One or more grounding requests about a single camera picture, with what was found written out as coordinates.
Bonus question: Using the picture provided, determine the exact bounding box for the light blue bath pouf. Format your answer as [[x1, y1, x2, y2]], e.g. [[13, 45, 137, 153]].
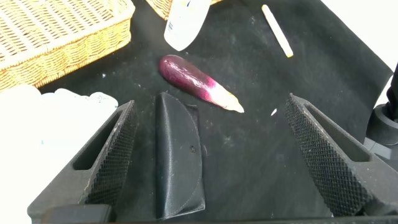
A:
[[0, 84, 119, 224]]

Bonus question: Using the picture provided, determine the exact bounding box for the purple eggplant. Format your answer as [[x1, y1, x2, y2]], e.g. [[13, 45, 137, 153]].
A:
[[158, 54, 245, 114]]

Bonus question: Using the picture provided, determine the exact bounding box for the white marker with yellow cap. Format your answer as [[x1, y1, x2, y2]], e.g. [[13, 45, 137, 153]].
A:
[[261, 4, 294, 58]]

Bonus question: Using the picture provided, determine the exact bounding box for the black leather glasses case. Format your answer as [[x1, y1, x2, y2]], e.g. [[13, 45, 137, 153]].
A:
[[154, 91, 206, 220]]

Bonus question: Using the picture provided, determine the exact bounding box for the rectangular wicker basket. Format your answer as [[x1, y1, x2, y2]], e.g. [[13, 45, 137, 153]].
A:
[[0, 0, 136, 93], [145, 0, 223, 21]]

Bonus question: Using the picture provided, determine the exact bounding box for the white bottle with blue cap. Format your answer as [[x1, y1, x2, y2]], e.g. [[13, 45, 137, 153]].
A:
[[164, 0, 213, 52]]

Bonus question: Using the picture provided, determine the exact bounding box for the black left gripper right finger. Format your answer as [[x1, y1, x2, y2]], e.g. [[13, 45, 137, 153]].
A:
[[284, 93, 398, 218]]

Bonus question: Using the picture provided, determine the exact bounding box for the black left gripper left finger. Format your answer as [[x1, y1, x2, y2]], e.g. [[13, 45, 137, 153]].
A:
[[27, 100, 139, 224]]

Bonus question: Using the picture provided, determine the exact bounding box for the black tablecloth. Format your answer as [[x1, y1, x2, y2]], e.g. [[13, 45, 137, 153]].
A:
[[39, 0, 394, 218]]

